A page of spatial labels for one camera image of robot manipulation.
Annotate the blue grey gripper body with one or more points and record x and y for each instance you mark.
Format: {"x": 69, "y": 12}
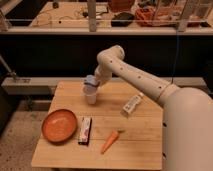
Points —
{"x": 91, "y": 80}

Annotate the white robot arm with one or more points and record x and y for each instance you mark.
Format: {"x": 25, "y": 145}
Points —
{"x": 187, "y": 133}

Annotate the white ceramic cup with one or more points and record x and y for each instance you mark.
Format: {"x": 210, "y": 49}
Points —
{"x": 90, "y": 94}

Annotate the grey metal bench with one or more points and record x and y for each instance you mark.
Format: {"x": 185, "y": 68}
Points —
{"x": 47, "y": 85}

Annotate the dark snack bar packet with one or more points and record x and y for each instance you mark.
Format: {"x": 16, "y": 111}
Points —
{"x": 84, "y": 133}

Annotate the orange bowl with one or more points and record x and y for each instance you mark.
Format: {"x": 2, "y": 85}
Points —
{"x": 59, "y": 125}

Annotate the orange carrot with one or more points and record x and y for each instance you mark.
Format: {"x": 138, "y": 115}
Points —
{"x": 110, "y": 140}

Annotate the black bag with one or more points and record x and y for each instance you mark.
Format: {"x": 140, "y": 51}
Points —
{"x": 122, "y": 19}

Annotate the wooden table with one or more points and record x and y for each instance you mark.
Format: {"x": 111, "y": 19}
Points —
{"x": 139, "y": 147}

